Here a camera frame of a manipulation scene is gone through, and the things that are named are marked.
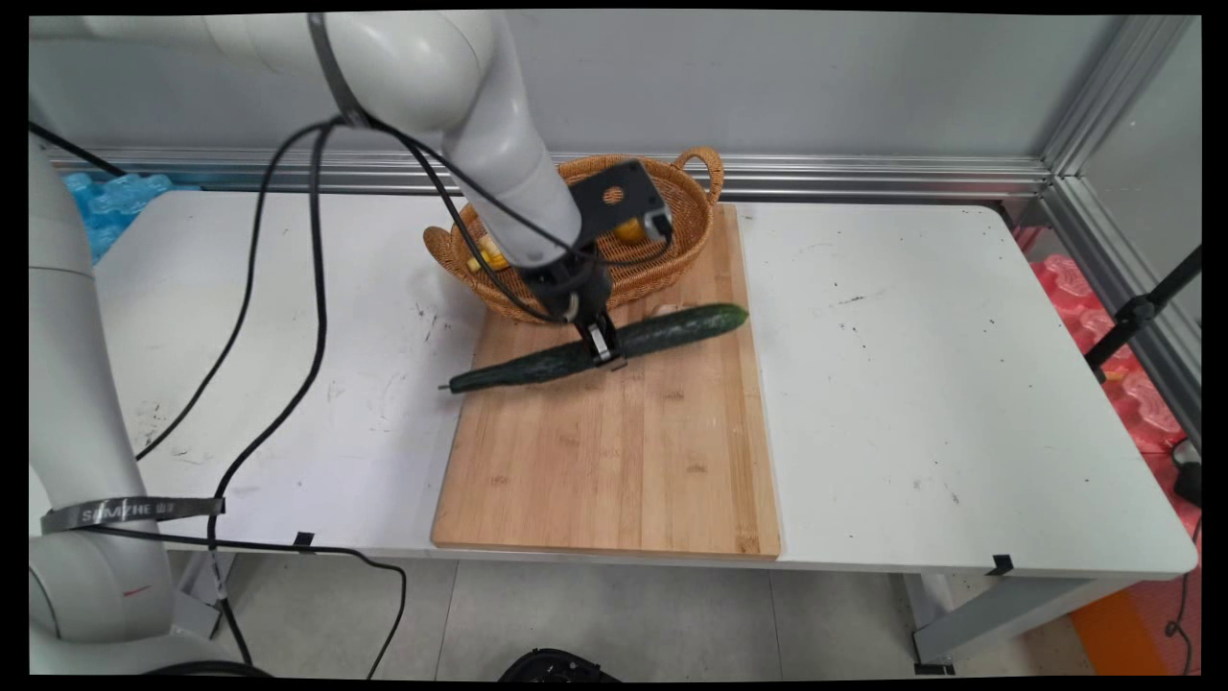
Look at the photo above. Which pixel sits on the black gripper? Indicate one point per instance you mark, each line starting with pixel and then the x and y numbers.
pixel 574 286

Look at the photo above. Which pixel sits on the long dark green cucumber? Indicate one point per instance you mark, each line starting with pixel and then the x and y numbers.
pixel 681 326

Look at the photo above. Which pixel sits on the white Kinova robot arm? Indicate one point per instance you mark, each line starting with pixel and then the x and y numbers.
pixel 432 67

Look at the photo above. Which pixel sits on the white garlic bulb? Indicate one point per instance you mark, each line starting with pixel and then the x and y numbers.
pixel 663 310

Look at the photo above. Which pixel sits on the bamboo cutting board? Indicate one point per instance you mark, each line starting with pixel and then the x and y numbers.
pixel 604 451

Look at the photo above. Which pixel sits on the round yellow-brown fruit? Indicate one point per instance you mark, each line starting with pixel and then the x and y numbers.
pixel 629 230

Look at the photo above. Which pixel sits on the yellow corn cob with husk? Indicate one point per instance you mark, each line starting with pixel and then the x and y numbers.
pixel 489 257

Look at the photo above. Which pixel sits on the woven wicker basket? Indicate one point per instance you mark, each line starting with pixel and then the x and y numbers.
pixel 686 206

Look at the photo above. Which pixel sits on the black object on floor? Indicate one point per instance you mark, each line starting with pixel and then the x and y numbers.
pixel 556 665

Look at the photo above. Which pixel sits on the black tape clip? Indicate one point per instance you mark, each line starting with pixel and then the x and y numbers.
pixel 305 542
pixel 1001 564

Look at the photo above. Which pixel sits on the grey table leg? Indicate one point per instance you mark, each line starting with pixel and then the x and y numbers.
pixel 197 590
pixel 1007 619

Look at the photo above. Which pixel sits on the blue foam mat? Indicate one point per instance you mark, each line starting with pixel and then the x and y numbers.
pixel 115 197

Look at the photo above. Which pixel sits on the black tripod stand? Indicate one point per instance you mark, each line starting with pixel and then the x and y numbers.
pixel 1137 312

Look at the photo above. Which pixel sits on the red foam mat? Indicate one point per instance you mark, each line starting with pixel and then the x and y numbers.
pixel 1142 403

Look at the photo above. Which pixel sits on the orange floor mat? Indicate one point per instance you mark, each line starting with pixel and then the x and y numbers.
pixel 1127 633

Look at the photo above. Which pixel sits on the small black device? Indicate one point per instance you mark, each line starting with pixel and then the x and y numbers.
pixel 1190 483

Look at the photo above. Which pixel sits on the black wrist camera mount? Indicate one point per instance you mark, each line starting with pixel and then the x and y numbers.
pixel 628 187

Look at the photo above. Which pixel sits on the horizontal aluminium frame rail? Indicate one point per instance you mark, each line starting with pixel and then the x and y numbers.
pixel 863 176

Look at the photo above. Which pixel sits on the slanted aluminium frame rail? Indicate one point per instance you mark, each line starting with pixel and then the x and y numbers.
pixel 1122 288

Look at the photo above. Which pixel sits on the aluminium frame corner post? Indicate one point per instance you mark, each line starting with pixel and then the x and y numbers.
pixel 1113 91

